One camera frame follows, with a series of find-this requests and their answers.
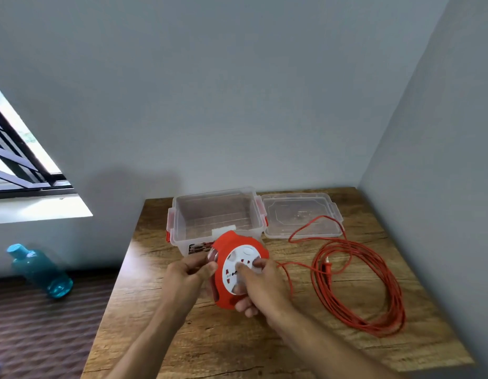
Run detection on person's right hand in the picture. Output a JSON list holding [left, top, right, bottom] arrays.
[[232, 258, 292, 324]]

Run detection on person's left hand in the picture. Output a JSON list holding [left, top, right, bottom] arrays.
[[161, 251, 219, 312]]

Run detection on red and white cable reel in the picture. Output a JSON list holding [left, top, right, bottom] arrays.
[[206, 230, 270, 311]]

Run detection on clear plastic box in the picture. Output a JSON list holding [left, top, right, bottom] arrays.
[[166, 186, 268, 257]]

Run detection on red extension cord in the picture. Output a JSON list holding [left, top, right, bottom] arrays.
[[275, 215, 406, 338]]

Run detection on person's right forearm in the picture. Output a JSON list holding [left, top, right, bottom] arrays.
[[267, 307, 399, 379]]

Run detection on person's left forearm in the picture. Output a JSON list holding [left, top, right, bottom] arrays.
[[106, 303, 189, 379]]

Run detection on clear plastic lid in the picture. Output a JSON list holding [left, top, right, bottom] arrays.
[[261, 192, 344, 240]]

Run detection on teal plastic bottle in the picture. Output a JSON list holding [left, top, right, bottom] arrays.
[[6, 243, 74, 300]]

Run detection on white window sill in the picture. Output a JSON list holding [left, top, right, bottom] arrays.
[[0, 193, 94, 225]]

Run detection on black window frame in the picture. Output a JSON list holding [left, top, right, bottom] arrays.
[[0, 79, 76, 200]]

